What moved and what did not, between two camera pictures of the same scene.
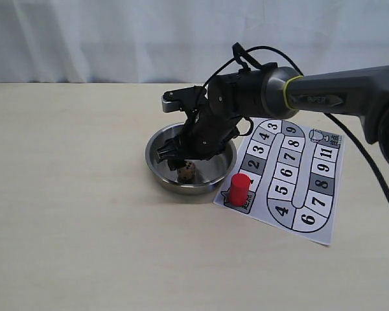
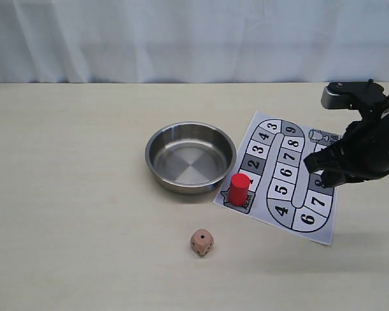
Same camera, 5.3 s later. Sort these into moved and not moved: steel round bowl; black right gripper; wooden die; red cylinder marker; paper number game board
Moved: black right gripper; wooden die
Not moved: paper number game board; red cylinder marker; steel round bowl
